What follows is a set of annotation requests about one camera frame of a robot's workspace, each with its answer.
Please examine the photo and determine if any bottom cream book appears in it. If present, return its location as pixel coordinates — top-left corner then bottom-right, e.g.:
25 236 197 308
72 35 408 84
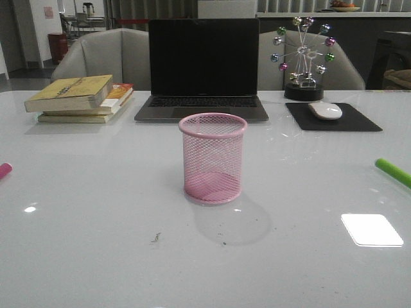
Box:
37 94 132 124

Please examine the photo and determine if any pink mesh pen holder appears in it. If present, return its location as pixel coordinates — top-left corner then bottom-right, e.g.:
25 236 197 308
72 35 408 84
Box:
179 112 248 205

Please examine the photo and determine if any yellow top book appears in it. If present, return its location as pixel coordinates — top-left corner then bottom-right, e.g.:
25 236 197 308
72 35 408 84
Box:
24 74 113 112

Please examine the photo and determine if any grey laptop computer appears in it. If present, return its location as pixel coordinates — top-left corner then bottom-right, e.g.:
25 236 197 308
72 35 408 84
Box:
134 18 268 123

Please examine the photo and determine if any fruit bowl on counter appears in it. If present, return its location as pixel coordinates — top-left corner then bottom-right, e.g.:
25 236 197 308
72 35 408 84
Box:
330 0 360 12

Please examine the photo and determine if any black mouse pad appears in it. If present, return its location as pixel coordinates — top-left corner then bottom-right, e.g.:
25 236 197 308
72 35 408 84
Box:
286 103 383 132

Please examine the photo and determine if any red trash bin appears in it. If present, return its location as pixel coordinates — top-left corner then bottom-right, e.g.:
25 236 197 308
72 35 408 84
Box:
48 33 68 64

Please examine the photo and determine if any ferris wheel desk toy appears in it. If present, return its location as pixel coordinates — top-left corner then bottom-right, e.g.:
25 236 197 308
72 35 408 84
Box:
270 16 337 101

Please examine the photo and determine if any left grey armchair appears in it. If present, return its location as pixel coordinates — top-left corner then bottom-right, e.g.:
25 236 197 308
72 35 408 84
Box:
51 28 151 90

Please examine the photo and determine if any grey armchair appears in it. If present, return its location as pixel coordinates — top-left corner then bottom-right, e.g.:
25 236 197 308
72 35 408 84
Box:
258 30 365 90
51 28 151 90

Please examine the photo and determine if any orange middle book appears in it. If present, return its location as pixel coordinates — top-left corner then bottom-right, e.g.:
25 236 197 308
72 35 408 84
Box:
44 83 134 116

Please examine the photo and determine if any pink marker pen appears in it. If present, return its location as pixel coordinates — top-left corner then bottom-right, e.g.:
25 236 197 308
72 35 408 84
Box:
0 162 13 180

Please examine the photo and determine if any green marker pen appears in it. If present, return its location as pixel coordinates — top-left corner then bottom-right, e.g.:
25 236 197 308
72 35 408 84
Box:
374 158 411 188

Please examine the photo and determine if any white counter shelf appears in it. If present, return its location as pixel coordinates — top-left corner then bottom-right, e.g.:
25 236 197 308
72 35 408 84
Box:
256 12 410 18

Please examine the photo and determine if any white computer mouse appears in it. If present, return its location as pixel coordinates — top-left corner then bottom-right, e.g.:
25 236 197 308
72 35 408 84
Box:
308 101 343 120

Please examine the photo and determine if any right grey armchair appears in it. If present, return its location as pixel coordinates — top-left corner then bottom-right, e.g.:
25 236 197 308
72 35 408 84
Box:
258 30 365 90

